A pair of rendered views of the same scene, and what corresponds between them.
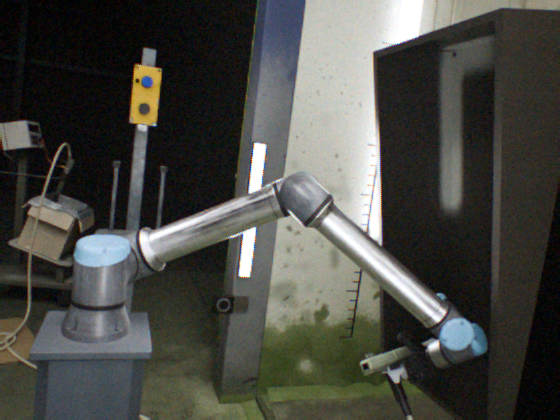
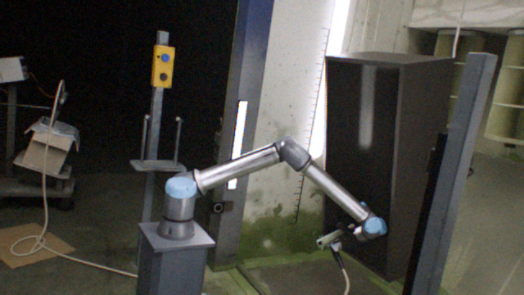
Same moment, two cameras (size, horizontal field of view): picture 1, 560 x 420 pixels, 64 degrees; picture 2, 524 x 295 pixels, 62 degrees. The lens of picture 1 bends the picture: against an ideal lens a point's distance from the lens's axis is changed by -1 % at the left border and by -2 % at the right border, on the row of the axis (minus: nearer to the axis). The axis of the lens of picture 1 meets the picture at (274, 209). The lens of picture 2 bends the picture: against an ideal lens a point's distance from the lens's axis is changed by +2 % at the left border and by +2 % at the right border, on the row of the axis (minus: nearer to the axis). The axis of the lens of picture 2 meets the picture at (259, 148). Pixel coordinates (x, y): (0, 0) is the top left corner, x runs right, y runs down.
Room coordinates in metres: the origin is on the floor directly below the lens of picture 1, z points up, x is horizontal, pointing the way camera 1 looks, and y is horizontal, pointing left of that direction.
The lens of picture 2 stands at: (-0.81, 0.55, 1.55)
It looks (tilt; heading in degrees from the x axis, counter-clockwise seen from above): 11 degrees down; 348
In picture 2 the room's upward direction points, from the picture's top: 8 degrees clockwise
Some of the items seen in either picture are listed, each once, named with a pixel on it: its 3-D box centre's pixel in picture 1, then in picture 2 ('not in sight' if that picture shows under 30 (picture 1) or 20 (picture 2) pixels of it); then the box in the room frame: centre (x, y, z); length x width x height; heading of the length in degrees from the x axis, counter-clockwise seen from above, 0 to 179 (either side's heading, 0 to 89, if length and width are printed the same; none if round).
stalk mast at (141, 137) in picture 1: (132, 223); (151, 154); (2.14, 0.67, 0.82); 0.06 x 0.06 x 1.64; 19
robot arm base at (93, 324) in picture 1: (97, 313); (177, 223); (1.28, 0.48, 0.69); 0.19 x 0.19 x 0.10
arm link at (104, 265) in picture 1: (102, 267); (180, 197); (1.28, 0.48, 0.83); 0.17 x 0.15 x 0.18; 174
